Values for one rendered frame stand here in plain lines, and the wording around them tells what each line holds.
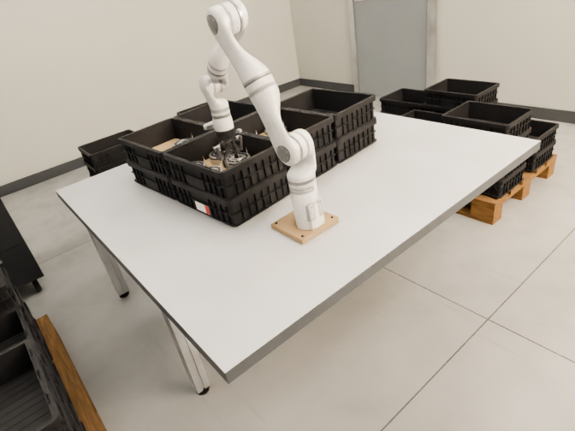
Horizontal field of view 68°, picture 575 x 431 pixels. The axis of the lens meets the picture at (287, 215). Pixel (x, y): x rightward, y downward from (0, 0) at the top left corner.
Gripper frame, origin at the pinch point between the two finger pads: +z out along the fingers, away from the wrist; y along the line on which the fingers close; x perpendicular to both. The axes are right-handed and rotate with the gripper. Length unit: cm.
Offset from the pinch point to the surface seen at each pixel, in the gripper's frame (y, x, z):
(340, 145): 43.2, -21.8, 7.2
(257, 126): 31.7, 16.5, -1.4
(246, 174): -9.2, -18.1, -2.6
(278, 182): 4.8, -19.1, 7.3
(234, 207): -17.0, -17.6, 7.1
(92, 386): -75, 40, 86
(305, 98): 65, 14, -4
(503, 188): 137, -65, 65
